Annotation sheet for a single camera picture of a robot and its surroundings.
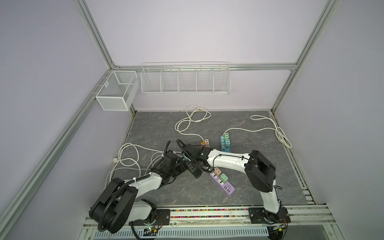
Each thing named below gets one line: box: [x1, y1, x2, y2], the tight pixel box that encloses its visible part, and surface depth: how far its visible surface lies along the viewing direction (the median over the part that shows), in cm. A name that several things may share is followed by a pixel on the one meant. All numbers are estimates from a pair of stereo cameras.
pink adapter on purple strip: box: [214, 167, 222, 177], surface depth 83 cm
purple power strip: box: [210, 167, 235, 195], surface depth 83 cm
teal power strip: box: [220, 135, 230, 153], surface depth 98 cm
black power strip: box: [185, 160, 203, 179], surface depth 80 cm
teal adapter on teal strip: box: [225, 138, 230, 148], surface depth 96 cm
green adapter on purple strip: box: [219, 173, 229, 184], surface depth 82 cm
